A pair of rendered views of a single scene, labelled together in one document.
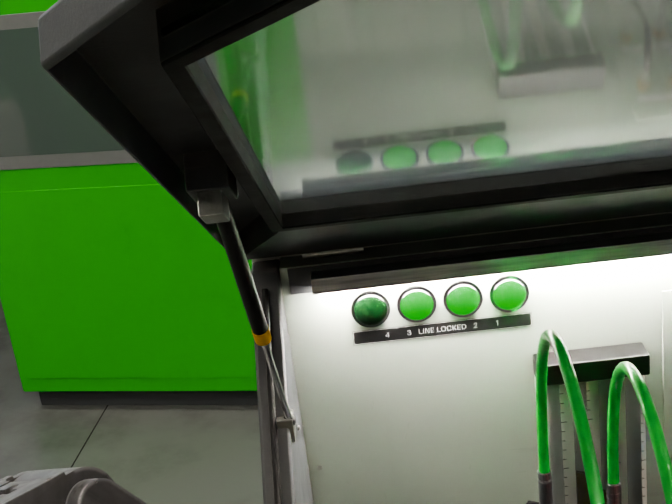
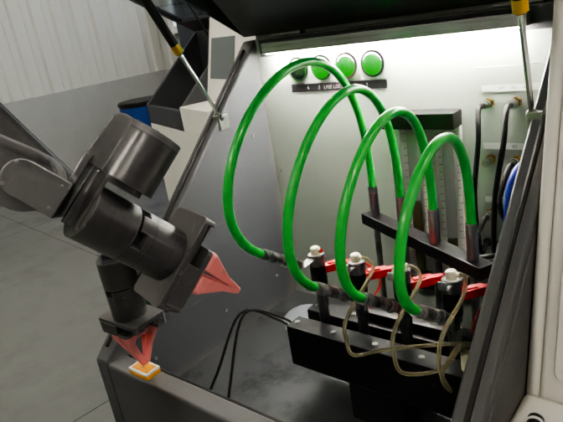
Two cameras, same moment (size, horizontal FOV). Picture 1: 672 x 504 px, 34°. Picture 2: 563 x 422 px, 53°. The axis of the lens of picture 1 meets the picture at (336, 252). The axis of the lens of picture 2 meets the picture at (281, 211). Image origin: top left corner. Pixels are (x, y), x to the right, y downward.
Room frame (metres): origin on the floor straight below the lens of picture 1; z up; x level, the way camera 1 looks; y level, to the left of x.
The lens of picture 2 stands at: (0.32, -0.75, 1.50)
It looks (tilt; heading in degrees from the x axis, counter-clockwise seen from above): 19 degrees down; 40
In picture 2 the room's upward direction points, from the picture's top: 9 degrees counter-clockwise
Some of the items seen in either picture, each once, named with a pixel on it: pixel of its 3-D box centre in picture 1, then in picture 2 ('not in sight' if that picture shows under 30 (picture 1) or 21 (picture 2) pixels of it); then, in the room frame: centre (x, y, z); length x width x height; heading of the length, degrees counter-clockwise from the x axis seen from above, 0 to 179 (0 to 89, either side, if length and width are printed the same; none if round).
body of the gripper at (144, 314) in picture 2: not in sight; (127, 303); (0.79, 0.00, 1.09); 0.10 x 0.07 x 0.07; 88
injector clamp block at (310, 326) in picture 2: not in sight; (389, 372); (1.01, -0.34, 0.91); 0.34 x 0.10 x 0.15; 88
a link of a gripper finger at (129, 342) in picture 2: not in sight; (134, 338); (0.79, 0.01, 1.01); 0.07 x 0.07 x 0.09; 88
